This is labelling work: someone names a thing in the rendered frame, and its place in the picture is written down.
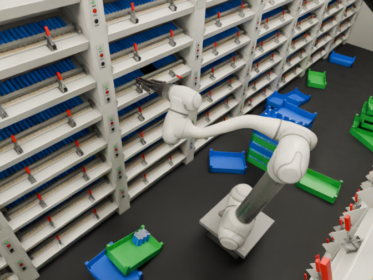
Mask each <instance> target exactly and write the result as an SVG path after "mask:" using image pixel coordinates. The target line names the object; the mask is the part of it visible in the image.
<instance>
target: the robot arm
mask: <svg viewBox="0 0 373 280"><path fill-rule="evenodd" d="M135 80H136V84H139V85H141V88H142V89H143V90H145V91H146V92H148V94H151V93H152V92H154V93H157V94H158V95H159V96H161V97H163V98H164V99H165V100H167V101H170V107H169V110H168V113H167V115H166V117H165V120H164V124H163V130H162V137H163V140H164V141H165V142H167V143H168V144H171V145H175V144H178V143H179V142H180V140H181V139H186V138H189V137H190V138H197V139H203V138H210V137H213V136H217V135H220V134H223V133H227V132H231V131H234V130H237V129H242V128H251V129H254V130H256V131H258V132H260V133H262V134H264V135H266V136H268V137H269V138H271V139H273V140H275V141H277V142H278V146H277V148H276V149H275V151H274V153H273V155H272V157H271V159H270V161H269V163H268V166H267V169H268V170H267V171H266V172H265V173H264V175H263V176H262V177H261V178H260V180H259V181H258V182H257V184H256V185H255V186H254V188H251V187H250V186H249V185H247V184H238V185H236V186H235V187H234V188H233V189H232V190H231V191H230V194H229V198H228V201H227V204H226V208H225V209H223V210H221V211H219V212H218V215H219V216H221V217H222V218H221V221H220V224H219V229H218V237H219V241H220V243H221V244H222V246H224V247H225V248H227V249H232V250H234V249H238V248H240V247H241V246H242V245H243V244H244V243H245V240H246V239H247V237H248V235H249V233H250V232H251V230H252V228H253V227H254V224H255V220H256V216H257V215H258V214H259V213H260V212H261V211H262V210H263V208H264V207H265V206H266V205H267V204H268V203H269V202H270V201H271V200H272V198H273V197H274V196H275V195H276V194H277V193H278V191H280V190H281V189H282V187H283V186H284V185H285V184H293V183H296V182H298V181H299V180H301V179H302V178H303V176H304V175H305V174H306V172H307V170H308V165H309V159H310V151H312V150H313V149H314V148H315V147H316V144H317V136H316V135H315V134H314V133H313V132H312V131H311V130H309V129H307V128H306V127H303V126H301V125H299V124H296V123H293V122H289V121H284V120H281V119H276V118H268V117H263V116H256V115H243V116H238V117H234V118H231V119H228V120H226V121H223V122H220V123H217V124H214V125H211V126H208V127H204V128H200V127H196V126H195V125H193V124H192V122H191V120H190V119H189V118H188V115H189V113H190V111H194V110H196V109H198V108H199V107H200V105H201V95H200V94H199V93H198V92H196V91H195V90H193V89H191V88H189V87H186V86H178V85H176V84H172V83H166V81H160V80H156V79H151V80H147V79H144V78H140V77H139V79H137V78H136V79H135Z"/></svg>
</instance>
